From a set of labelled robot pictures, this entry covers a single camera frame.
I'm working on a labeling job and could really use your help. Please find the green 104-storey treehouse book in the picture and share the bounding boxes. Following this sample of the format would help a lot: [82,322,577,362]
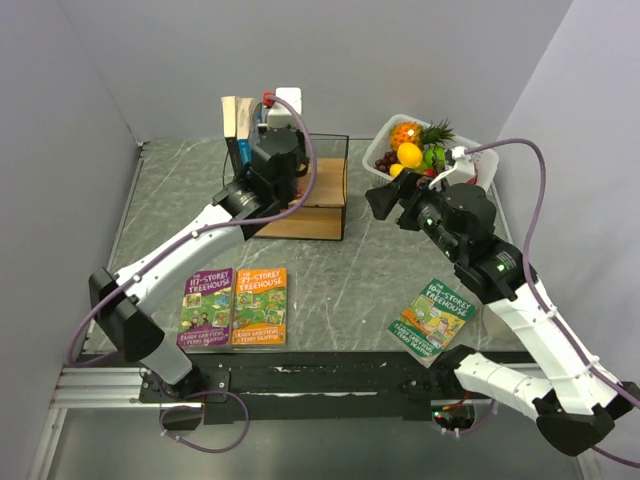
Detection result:
[388,278,477,368]

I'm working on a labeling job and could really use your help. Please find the green apple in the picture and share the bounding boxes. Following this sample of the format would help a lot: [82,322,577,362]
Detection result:
[423,145,446,169]

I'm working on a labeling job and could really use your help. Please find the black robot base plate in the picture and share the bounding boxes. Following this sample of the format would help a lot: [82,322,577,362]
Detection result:
[139,351,484,425]

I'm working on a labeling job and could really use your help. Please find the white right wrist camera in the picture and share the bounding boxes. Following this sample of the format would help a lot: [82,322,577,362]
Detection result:
[429,146,476,189]

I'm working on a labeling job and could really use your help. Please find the dark purple grapes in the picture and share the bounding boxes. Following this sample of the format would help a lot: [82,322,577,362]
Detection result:
[374,151,398,174]

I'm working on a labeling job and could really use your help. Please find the orange round fruit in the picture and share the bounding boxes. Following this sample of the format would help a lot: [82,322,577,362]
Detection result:
[396,142,423,169]

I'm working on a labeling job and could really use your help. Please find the blue comic cover book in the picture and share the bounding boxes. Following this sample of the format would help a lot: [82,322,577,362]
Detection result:
[235,96,264,166]

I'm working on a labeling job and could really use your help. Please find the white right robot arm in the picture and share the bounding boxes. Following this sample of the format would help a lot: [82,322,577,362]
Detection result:
[365,171,639,457]

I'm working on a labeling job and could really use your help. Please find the wooden two-tier metal shelf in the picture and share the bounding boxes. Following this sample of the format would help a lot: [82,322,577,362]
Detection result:
[224,132,350,242]

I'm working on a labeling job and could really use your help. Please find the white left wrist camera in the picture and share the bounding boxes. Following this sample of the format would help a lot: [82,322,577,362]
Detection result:
[262,87,302,129]

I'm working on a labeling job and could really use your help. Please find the red 13-storey treehouse book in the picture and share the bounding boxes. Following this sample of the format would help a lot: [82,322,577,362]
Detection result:
[294,176,308,200]

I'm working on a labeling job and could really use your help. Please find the purple 117-storey treehouse book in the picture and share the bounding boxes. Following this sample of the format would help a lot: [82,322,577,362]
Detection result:
[177,268,234,349]

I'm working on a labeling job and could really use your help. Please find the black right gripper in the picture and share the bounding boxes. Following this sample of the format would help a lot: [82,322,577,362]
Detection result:
[365,167,464,263]

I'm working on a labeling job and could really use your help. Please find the orange 39-storey treehouse book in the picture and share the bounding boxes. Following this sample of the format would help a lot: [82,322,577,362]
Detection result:
[231,267,288,348]

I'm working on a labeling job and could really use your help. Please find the dark grey cover book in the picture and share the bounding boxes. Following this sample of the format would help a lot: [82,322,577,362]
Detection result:
[221,96,243,175]

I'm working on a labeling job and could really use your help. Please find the yellow lemon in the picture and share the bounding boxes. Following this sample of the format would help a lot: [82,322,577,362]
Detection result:
[389,163,405,178]

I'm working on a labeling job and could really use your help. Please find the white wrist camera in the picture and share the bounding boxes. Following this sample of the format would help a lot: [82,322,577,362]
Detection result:
[429,146,476,189]
[262,87,302,129]

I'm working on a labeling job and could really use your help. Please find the orange spiky fruit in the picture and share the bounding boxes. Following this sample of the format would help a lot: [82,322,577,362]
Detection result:
[389,122,423,152]

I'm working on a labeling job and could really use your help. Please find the white plastic fruit basket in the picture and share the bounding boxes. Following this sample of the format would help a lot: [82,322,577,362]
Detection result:
[362,114,499,191]

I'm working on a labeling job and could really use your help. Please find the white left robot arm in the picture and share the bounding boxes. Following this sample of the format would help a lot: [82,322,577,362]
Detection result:
[89,127,317,402]

